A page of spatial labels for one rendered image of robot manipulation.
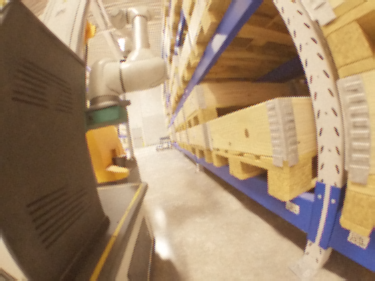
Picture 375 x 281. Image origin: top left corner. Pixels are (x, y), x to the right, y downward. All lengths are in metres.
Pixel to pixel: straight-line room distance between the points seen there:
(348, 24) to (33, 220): 0.65
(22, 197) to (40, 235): 0.07
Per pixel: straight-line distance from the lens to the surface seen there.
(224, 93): 1.42
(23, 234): 0.29
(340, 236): 0.55
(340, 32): 0.40
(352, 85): 0.37
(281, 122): 0.49
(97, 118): 0.69
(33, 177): 0.30
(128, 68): 0.71
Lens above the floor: 0.55
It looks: 2 degrees down
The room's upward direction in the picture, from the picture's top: 9 degrees counter-clockwise
